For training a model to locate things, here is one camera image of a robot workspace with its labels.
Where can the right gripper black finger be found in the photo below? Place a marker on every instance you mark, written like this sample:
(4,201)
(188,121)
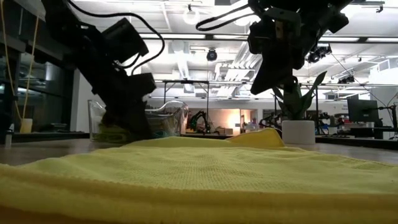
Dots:
(270,77)

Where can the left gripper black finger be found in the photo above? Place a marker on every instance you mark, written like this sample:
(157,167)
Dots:
(133,124)

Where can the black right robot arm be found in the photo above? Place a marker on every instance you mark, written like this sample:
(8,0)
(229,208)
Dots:
(311,9)

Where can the small black robot arm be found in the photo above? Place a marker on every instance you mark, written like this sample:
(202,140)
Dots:
(199,118)

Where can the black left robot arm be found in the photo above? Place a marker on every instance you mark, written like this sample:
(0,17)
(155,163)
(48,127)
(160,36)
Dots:
(62,21)

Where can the clear plastic bin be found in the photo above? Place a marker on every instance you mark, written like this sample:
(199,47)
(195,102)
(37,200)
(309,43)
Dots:
(174,118)

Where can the green plant in white pot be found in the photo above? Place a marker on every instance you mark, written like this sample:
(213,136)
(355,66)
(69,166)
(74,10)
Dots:
(298,130)

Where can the long ceiling light bar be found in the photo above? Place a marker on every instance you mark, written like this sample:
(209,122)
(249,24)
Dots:
(186,36)

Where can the pale yellow bucket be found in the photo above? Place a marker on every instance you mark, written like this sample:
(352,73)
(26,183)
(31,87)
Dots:
(26,126)

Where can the black computer monitor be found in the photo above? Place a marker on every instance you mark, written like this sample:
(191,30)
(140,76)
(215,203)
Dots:
(362,110)

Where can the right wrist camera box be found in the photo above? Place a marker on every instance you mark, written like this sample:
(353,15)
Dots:
(256,37)

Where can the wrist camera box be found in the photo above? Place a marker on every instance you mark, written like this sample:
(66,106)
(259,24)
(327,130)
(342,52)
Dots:
(143,84)
(256,37)

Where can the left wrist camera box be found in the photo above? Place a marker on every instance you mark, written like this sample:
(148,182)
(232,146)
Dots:
(143,84)

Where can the black workstation frame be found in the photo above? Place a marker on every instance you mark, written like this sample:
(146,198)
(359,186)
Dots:
(186,81)

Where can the black aluminium frame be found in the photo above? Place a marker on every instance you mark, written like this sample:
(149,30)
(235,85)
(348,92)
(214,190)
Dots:
(357,141)

